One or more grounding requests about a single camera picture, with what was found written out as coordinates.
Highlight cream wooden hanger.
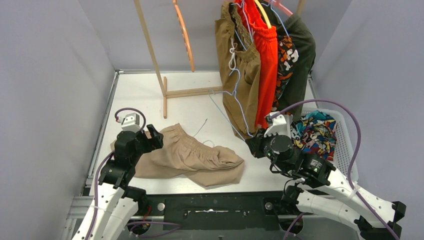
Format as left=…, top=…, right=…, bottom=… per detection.
left=254, top=0, right=272, bottom=29

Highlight purple cable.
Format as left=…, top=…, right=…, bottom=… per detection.
left=84, top=107, right=181, bottom=240
left=269, top=99, right=400, bottom=240

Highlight wooden clothes hanger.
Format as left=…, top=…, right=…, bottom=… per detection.
left=172, top=0, right=195, bottom=73

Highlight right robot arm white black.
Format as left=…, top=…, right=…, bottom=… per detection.
left=245, top=131, right=406, bottom=240

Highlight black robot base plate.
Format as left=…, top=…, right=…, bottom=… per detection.
left=125, top=191, right=304, bottom=240

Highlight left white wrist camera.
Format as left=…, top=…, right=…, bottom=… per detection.
left=121, top=113, right=141, bottom=133

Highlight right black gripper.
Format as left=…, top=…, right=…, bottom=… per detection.
left=246, top=126, right=291, bottom=173

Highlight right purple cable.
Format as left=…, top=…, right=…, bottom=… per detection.
left=269, top=99, right=400, bottom=240

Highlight white plastic basket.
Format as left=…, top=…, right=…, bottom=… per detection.
left=300, top=108, right=354, bottom=176

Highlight olive brown shorts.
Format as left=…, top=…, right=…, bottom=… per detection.
left=215, top=1, right=261, bottom=139

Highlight light blue wire hanger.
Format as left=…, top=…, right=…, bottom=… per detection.
left=207, top=67, right=253, bottom=140

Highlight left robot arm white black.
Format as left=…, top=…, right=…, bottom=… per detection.
left=73, top=124, right=164, bottom=240

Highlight white shorts drawstring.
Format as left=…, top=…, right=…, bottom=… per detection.
left=192, top=118, right=216, bottom=148

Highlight dark green patterned shorts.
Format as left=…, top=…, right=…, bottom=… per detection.
left=260, top=0, right=316, bottom=111

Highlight pink plastic hanger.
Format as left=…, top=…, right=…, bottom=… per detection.
left=267, top=0, right=293, bottom=17

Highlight beige shorts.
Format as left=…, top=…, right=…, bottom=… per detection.
left=110, top=123, right=246, bottom=188

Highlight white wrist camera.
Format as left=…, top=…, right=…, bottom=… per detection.
left=121, top=113, right=141, bottom=133
left=264, top=111, right=293, bottom=138

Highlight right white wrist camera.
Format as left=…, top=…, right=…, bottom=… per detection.
left=264, top=111, right=293, bottom=138

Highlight red orange shorts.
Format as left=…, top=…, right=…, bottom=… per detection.
left=235, top=0, right=279, bottom=130

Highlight comic print shorts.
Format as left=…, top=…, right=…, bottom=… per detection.
left=290, top=110, right=338, bottom=161

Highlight wooden clothes rack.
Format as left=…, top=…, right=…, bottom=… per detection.
left=133, top=0, right=306, bottom=119

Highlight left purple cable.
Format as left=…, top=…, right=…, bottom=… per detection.
left=84, top=107, right=181, bottom=240

